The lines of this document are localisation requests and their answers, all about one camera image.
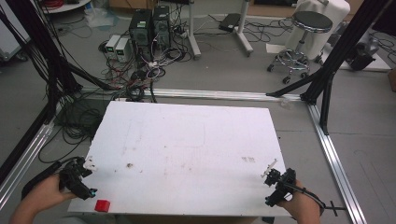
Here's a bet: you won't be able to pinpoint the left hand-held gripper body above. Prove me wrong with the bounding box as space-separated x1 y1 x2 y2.
58 158 98 201

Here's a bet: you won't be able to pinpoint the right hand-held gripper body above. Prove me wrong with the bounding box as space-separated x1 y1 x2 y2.
264 167 297 208

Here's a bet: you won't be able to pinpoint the person's right hand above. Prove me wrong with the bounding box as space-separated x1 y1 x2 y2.
276 179 321 218

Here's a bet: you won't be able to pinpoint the person's left hand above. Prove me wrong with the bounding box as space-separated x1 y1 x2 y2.
21 174 78 216

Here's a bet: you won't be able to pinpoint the red block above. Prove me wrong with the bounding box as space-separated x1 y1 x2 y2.
94 199 111 214

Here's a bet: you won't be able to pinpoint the white power supply unit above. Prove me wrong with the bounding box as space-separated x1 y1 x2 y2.
114 37 131 63
105 34 121 54

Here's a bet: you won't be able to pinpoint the white paper sheet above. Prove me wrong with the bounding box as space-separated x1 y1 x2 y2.
265 42 292 55

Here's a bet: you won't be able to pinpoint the white desk leg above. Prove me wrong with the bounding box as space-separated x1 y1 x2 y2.
233 0 255 58
186 0 203 61

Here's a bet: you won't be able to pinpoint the large black computer tower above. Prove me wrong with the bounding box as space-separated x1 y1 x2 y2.
128 8 154 63

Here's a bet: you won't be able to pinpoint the white panel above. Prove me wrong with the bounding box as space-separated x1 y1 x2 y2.
0 0 33 63

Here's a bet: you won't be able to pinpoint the clear plastic bag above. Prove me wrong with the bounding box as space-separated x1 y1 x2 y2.
83 7 120 30

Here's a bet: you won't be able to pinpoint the black machine on platform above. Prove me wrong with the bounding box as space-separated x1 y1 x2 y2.
346 36 381 72

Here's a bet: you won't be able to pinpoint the brown cardboard box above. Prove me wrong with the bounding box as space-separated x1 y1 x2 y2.
387 67 396 93

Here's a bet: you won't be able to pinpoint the flat black box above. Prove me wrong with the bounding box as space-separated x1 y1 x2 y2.
218 12 242 34

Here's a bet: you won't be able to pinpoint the white floor platform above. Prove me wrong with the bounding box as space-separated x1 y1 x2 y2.
319 46 392 73

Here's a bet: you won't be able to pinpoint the black round swivel stool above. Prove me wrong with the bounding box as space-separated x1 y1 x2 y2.
266 10 334 86

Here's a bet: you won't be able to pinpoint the round white table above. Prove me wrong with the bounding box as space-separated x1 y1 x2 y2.
39 0 93 15

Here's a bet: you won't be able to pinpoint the slim black computer tower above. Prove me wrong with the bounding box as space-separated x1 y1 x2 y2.
151 5 172 51

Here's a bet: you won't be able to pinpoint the white covered bulky object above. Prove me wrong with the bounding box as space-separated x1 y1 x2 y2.
284 0 352 61

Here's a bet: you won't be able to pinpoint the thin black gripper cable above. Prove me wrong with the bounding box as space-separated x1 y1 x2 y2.
289 182 347 217

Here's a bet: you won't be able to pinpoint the black sleeved gripper cable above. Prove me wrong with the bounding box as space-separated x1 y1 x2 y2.
21 156 82 201

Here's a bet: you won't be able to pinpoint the loose black floor cables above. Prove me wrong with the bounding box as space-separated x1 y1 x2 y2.
37 98 112 165

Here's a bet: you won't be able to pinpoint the long aluminium floor rail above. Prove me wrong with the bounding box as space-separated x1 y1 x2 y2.
78 87 312 103

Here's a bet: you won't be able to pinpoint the tangle of computer cables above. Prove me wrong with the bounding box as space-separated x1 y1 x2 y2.
98 40 191 104

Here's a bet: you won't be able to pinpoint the black frame post with cables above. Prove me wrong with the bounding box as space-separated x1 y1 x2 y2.
0 0 120 125

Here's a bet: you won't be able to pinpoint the black braced frame post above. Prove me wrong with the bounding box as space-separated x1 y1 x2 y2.
265 0 394 136

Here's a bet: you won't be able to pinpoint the black cables by desk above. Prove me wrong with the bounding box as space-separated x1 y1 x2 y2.
199 13 295 54

